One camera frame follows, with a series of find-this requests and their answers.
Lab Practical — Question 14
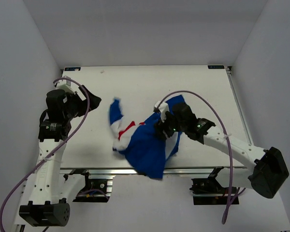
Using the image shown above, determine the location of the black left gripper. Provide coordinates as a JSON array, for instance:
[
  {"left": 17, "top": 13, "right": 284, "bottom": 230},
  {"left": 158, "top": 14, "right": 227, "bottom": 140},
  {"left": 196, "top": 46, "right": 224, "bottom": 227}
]
[{"left": 64, "top": 85, "right": 101, "bottom": 120}]

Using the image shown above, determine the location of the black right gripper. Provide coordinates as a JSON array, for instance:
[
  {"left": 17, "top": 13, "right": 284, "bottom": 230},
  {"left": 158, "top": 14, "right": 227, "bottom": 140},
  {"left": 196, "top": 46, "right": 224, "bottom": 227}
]
[{"left": 153, "top": 110, "right": 187, "bottom": 142}]

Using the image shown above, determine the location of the blue white red jacket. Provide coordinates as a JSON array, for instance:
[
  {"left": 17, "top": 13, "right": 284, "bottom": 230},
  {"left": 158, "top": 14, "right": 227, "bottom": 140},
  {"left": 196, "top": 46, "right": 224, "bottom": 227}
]
[{"left": 109, "top": 98, "right": 182, "bottom": 179}]

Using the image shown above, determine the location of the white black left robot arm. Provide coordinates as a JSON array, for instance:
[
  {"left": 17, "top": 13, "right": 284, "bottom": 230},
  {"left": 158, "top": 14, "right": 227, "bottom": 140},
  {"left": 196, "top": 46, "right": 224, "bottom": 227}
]
[{"left": 18, "top": 84, "right": 101, "bottom": 227}]

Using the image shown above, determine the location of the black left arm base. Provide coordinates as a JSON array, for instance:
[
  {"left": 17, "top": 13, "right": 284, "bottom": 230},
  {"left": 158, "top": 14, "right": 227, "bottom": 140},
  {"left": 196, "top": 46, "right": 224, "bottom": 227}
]
[{"left": 60, "top": 169, "right": 111, "bottom": 203}]

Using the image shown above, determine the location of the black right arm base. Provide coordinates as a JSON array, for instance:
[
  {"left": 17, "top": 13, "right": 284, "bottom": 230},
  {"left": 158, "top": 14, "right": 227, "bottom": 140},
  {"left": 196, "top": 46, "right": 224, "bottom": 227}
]
[{"left": 189, "top": 167, "right": 237, "bottom": 205}]

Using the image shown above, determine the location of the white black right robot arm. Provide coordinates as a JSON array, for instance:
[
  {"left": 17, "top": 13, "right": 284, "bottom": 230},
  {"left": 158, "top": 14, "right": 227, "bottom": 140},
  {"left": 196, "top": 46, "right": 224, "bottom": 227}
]
[{"left": 154, "top": 101, "right": 289, "bottom": 199}]

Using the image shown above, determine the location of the blue left corner label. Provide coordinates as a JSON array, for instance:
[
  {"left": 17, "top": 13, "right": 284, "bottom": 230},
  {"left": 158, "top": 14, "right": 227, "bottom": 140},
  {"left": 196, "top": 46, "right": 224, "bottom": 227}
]
[{"left": 64, "top": 67, "right": 81, "bottom": 72}]

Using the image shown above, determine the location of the blue corner label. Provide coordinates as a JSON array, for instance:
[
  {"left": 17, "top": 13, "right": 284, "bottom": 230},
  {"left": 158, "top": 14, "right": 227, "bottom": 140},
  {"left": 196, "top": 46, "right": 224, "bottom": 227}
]
[
  {"left": 64, "top": 67, "right": 81, "bottom": 72},
  {"left": 207, "top": 65, "right": 225, "bottom": 69}
]

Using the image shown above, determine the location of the blue right corner label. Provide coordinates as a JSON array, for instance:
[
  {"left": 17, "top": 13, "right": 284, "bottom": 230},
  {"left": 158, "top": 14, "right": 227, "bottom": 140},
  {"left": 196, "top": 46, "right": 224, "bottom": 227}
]
[{"left": 207, "top": 65, "right": 225, "bottom": 69}]

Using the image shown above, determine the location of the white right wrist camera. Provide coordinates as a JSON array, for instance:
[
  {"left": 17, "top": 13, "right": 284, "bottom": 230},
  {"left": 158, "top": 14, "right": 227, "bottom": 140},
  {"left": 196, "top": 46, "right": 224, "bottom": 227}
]
[{"left": 154, "top": 101, "right": 170, "bottom": 122}]

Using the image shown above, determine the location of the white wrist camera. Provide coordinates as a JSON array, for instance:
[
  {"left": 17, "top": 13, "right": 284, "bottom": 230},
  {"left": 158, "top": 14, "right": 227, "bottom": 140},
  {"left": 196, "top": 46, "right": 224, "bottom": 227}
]
[
  {"left": 54, "top": 76, "right": 74, "bottom": 94},
  {"left": 154, "top": 101, "right": 170, "bottom": 122}
]

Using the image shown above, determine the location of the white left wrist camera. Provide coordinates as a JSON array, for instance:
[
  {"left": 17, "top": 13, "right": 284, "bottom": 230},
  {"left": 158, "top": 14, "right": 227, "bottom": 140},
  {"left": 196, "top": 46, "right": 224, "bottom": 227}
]
[{"left": 54, "top": 76, "right": 74, "bottom": 94}]

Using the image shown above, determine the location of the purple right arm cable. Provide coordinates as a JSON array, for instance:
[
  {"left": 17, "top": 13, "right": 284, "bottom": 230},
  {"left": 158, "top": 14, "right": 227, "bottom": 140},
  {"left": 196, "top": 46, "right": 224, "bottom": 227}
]
[{"left": 157, "top": 90, "right": 247, "bottom": 225}]

